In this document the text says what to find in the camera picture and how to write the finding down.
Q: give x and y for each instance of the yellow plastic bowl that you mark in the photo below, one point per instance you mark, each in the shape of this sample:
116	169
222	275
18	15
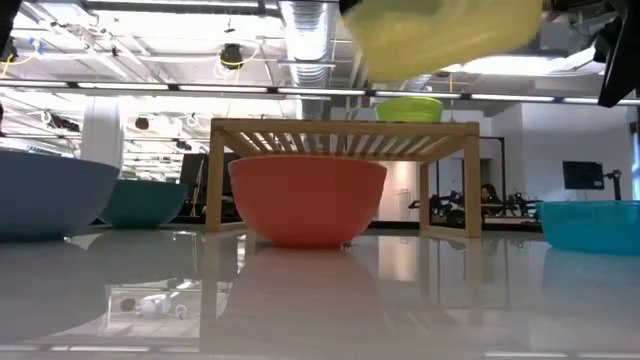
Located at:
430	35

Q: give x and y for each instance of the cyan plastic bowl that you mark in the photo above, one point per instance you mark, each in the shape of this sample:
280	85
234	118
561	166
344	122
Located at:
592	227

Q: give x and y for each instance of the orange bowl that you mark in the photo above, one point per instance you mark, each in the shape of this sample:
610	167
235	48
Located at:
305	200

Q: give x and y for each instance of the large blue bowl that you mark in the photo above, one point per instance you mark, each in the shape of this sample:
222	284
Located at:
45	197

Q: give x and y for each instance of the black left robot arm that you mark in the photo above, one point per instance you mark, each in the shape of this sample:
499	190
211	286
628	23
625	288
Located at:
7	22

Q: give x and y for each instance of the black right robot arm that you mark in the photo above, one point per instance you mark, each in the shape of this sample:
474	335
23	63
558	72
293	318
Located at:
622	60

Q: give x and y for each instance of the wooden slatted shelf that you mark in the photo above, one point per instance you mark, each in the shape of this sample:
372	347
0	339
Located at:
345	127

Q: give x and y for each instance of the lime green bowl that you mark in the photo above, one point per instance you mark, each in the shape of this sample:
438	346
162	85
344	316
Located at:
410	110

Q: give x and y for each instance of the person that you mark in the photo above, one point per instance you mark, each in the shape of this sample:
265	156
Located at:
490	194

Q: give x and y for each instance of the long ceiling light strip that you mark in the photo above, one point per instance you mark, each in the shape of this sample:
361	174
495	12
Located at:
225	88

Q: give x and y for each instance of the dark teal bowl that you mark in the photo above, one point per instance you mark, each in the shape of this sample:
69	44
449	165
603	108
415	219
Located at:
142	202

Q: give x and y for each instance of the white round column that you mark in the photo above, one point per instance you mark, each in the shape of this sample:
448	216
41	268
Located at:
102	132

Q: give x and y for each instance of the black wall monitor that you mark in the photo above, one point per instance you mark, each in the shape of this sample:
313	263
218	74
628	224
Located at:
582	175

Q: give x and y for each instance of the black camera stand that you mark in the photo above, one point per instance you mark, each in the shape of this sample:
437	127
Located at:
615	182

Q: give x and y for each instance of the silver ceiling duct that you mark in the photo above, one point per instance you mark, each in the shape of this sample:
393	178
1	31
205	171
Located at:
307	40

